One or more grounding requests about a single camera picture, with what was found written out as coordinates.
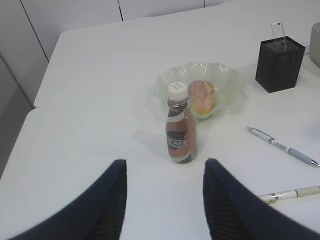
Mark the black square pen holder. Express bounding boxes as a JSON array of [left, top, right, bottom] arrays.
[[255, 36, 306, 93]]

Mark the green plastic woven basket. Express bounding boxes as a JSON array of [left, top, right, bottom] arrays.
[[309, 22, 320, 67]]

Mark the cream grip pen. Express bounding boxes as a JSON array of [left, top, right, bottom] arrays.
[[258, 186, 320, 204]]

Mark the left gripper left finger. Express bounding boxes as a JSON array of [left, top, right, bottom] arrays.
[[0, 159, 128, 240]]

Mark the clear plastic ruler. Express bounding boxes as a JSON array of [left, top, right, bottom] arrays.
[[271, 21, 286, 45]]

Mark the brown drink bottle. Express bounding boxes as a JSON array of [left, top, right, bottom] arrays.
[[165, 82, 198, 164]]

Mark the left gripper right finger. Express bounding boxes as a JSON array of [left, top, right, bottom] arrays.
[[202, 158, 320, 240]]

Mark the sugared bread roll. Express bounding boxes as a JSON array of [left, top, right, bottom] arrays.
[[188, 80, 216, 116]]

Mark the blue grip pen on ruler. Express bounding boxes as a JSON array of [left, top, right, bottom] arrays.
[[246, 126, 320, 168]]

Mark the green wavy glass plate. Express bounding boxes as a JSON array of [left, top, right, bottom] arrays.
[[145, 62, 246, 123]]

